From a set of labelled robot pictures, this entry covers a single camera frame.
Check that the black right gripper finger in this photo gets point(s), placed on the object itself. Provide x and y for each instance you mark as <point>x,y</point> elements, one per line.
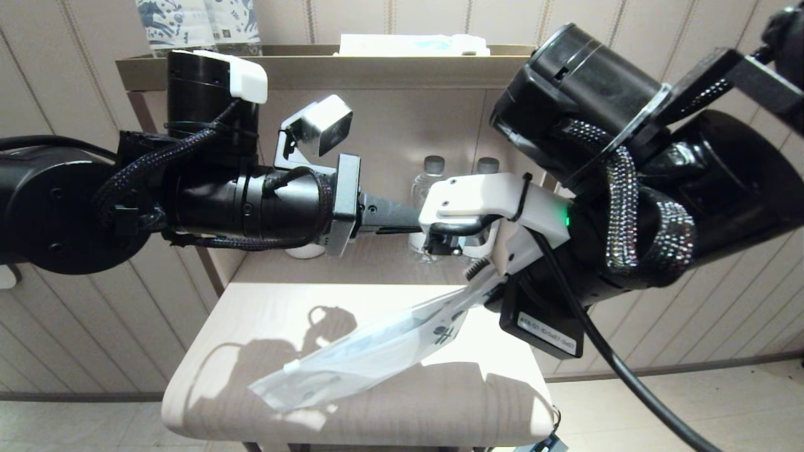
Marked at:
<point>496,295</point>
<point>483,270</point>

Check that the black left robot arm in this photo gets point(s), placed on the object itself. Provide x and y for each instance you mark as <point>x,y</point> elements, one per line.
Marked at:
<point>50,207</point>

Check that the white wall fixture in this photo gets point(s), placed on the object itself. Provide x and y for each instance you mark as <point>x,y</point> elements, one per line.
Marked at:
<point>6,279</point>

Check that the white ribbed mug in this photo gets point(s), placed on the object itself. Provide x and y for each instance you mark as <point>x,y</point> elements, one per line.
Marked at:
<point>306,252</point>

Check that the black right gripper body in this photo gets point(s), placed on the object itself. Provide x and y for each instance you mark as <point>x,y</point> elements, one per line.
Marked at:
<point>590,263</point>

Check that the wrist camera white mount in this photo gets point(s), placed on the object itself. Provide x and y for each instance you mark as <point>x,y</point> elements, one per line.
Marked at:
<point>330,125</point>
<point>477,191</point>

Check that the white floral plastic pouch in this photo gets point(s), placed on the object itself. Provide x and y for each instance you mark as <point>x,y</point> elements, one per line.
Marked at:
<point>377,351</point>

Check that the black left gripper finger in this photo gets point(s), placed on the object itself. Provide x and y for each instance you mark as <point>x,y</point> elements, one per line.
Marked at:
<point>386,213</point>
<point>370,234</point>

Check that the white packet with blue print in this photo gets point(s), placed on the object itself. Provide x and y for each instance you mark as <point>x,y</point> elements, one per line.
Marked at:
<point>408,45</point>

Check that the blue patterned packs on shelf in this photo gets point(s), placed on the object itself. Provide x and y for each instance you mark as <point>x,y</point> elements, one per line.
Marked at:
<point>176,25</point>

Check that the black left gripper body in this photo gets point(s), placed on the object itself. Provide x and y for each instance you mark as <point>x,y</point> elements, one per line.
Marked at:
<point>276,207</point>

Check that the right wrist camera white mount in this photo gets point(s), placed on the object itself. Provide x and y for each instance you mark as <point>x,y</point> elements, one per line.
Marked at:
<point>477,191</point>

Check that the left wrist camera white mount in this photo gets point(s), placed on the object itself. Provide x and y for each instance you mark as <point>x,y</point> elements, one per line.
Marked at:
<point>330,125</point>

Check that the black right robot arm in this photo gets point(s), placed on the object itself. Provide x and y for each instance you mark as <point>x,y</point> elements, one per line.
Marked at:
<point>722,176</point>

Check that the clear plastic water bottle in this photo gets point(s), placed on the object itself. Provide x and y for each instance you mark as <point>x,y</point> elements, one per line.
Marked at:
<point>434,164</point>
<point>488,165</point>

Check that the light wooden shelf table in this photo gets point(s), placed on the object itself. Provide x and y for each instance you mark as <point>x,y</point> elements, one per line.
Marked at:
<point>251,301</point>

